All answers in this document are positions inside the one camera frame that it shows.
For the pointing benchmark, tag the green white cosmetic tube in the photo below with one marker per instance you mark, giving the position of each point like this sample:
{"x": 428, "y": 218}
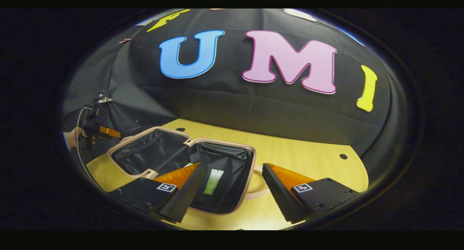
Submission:
{"x": 188, "y": 165}
{"x": 213, "y": 181}

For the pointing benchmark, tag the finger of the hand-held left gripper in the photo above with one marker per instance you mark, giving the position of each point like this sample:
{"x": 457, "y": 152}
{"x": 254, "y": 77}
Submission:
{"x": 108, "y": 132}

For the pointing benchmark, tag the pink suitcase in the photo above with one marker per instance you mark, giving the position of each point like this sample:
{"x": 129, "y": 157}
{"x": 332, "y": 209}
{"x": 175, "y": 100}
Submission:
{"x": 163, "y": 152}

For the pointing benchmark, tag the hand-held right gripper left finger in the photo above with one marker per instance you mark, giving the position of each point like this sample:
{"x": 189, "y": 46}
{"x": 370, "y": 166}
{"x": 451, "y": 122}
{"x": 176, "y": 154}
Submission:
{"x": 188, "y": 195}

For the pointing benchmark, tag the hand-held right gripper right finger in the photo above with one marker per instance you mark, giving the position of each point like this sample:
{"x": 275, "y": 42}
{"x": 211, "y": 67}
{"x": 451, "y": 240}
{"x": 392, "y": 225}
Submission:
{"x": 277, "y": 195}

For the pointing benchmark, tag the copper cloth clip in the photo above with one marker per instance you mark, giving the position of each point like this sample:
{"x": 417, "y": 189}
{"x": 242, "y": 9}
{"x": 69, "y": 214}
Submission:
{"x": 125, "y": 40}

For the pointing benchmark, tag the black backdrop cloth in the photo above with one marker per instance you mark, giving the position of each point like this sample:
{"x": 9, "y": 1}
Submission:
{"x": 232, "y": 101}

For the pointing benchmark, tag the white cloth clip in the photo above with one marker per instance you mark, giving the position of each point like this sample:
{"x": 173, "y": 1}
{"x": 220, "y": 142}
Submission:
{"x": 106, "y": 100}

